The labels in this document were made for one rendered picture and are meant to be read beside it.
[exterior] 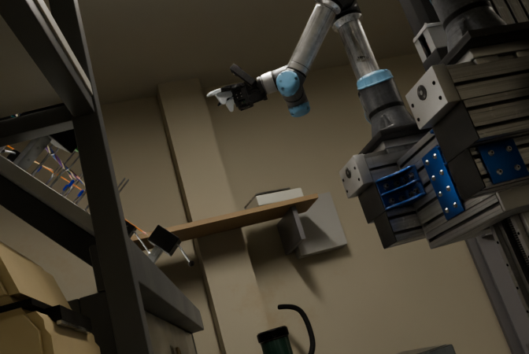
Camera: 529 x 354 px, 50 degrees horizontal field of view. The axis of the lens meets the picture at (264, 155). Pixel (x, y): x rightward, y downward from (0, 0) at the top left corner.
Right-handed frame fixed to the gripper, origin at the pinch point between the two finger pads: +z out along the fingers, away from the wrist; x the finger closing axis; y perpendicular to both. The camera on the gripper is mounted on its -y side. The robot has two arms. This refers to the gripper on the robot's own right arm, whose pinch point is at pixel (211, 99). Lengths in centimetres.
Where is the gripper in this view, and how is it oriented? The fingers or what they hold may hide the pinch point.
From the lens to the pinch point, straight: 213.1
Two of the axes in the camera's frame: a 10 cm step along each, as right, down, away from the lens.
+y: 3.1, 9.3, -1.9
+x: 1.9, 1.3, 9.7
